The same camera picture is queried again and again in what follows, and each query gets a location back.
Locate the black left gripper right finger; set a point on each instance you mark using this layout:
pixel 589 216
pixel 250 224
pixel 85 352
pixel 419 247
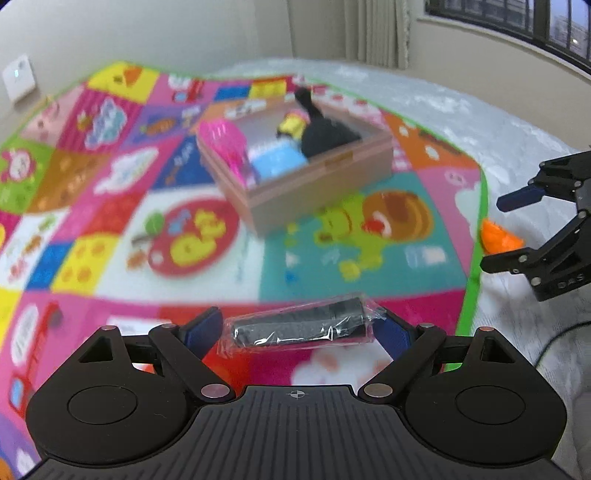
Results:
pixel 472 399

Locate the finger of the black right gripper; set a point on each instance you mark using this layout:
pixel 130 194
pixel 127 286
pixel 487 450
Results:
pixel 520 198
pixel 526 261

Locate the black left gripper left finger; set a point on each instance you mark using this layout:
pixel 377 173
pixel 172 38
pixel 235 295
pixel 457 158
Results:
pixel 118 399

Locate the orange plastic toy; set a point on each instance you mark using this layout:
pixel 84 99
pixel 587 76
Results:
pixel 497 240

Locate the black item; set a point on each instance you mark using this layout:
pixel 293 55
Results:
pixel 337 321

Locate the black plush toy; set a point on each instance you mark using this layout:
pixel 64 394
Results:
pixel 323 133

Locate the yellow pink toy block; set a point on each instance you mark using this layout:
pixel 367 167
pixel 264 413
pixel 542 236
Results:
pixel 293 125

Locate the blue white tissue pack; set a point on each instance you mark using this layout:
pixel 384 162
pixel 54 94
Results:
pixel 273 159

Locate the colourful cartoon play mat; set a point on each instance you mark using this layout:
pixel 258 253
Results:
pixel 109 217

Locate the beige curtain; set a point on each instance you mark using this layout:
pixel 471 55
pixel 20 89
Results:
pixel 377 32

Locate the pink cardboard box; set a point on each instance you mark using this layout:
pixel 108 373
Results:
pixel 268 206

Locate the dark window frame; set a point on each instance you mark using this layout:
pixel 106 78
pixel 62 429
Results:
pixel 559 27

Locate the white wall switch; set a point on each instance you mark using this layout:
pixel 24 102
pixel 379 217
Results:
pixel 18 79

